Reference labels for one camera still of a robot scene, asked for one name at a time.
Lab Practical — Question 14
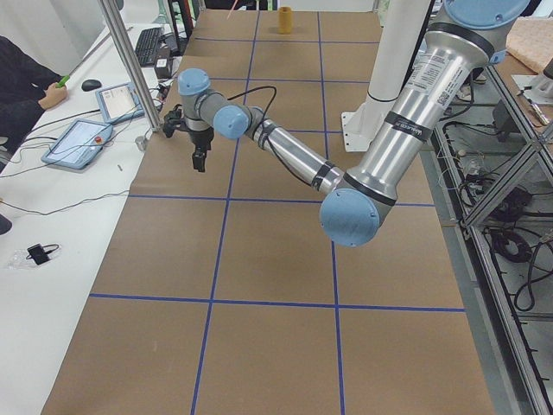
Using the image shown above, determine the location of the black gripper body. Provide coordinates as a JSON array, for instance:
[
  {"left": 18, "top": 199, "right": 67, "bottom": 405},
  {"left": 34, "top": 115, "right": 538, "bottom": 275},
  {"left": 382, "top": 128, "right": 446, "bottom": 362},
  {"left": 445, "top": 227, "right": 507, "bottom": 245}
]
[{"left": 188, "top": 128, "right": 214, "bottom": 151}]

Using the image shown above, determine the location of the pink chopstick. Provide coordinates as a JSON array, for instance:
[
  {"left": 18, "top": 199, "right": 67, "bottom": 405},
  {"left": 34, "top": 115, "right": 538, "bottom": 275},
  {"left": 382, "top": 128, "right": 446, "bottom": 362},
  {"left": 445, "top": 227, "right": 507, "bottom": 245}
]
[{"left": 226, "top": 0, "right": 238, "bottom": 19}]

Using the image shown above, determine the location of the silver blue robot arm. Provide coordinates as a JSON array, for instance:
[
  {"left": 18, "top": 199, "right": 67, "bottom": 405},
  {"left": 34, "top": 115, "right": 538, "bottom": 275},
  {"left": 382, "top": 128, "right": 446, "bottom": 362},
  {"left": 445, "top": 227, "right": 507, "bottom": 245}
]
[{"left": 178, "top": 1, "right": 526, "bottom": 246}]

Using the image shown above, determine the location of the wooden bamboo cup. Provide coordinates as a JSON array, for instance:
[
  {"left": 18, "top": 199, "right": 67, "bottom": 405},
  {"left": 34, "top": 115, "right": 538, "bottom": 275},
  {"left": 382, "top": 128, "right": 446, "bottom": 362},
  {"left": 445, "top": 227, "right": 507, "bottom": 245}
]
[{"left": 278, "top": 6, "right": 293, "bottom": 35}]

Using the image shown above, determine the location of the person's hand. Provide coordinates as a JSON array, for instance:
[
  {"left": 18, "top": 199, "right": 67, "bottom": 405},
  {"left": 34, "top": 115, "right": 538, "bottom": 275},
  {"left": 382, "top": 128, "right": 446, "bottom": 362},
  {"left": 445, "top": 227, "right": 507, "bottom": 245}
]
[{"left": 38, "top": 83, "right": 67, "bottom": 110}]

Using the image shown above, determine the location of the black keyboard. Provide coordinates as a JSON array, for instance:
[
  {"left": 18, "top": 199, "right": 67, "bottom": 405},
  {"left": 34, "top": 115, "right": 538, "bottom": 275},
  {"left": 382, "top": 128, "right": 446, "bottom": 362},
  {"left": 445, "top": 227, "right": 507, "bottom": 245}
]
[{"left": 135, "top": 27, "right": 163, "bottom": 67}]

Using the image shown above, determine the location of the blue teach pendant tablet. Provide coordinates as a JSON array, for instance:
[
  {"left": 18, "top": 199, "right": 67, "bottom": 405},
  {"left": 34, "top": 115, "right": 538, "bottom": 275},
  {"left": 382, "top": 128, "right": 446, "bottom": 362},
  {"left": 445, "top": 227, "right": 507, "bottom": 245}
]
[{"left": 41, "top": 119, "right": 113, "bottom": 170}]

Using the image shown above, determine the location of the black computer mouse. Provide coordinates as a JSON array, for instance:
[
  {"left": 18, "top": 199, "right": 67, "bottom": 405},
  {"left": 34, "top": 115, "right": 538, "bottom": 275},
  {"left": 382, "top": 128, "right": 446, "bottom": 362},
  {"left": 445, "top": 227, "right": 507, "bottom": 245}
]
[{"left": 81, "top": 79, "right": 102, "bottom": 92}]

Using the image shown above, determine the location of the brown paper table cover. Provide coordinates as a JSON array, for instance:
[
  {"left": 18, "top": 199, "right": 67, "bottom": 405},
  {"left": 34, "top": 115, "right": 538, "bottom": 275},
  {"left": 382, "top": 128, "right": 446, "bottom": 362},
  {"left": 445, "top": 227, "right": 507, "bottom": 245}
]
[{"left": 41, "top": 9, "right": 498, "bottom": 415}]

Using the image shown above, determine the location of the green marker pen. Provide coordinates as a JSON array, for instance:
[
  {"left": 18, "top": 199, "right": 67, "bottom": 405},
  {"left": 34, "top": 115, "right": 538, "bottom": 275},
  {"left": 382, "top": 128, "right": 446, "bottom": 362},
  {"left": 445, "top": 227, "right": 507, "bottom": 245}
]
[{"left": 56, "top": 75, "right": 70, "bottom": 88}]

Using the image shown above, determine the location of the black adapter in bag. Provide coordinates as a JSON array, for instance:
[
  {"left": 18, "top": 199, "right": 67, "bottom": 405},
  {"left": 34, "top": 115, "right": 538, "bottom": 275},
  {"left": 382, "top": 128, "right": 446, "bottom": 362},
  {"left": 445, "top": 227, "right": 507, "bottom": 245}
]
[{"left": 27, "top": 244, "right": 60, "bottom": 265}]

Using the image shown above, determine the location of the person in black sweater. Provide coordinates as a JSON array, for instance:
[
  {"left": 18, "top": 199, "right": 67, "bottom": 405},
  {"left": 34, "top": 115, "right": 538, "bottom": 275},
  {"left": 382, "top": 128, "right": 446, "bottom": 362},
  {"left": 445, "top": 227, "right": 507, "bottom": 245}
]
[{"left": 1, "top": 36, "right": 62, "bottom": 155}]

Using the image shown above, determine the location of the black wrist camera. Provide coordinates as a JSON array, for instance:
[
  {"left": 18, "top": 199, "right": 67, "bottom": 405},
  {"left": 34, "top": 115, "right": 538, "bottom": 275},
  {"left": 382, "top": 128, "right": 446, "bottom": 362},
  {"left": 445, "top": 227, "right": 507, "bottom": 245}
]
[{"left": 162, "top": 104, "right": 182, "bottom": 138}]

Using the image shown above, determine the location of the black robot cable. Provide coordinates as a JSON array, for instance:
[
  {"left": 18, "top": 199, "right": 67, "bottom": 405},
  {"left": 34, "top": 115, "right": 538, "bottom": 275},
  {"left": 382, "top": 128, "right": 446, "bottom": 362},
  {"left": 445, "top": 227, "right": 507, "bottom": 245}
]
[{"left": 224, "top": 86, "right": 329, "bottom": 187}]

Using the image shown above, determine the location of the aluminium frame side rack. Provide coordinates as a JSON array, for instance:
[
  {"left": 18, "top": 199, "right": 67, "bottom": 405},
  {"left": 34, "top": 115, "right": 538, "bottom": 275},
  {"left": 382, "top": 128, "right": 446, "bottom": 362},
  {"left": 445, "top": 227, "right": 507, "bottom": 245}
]
[{"left": 426, "top": 58, "right": 552, "bottom": 414}]

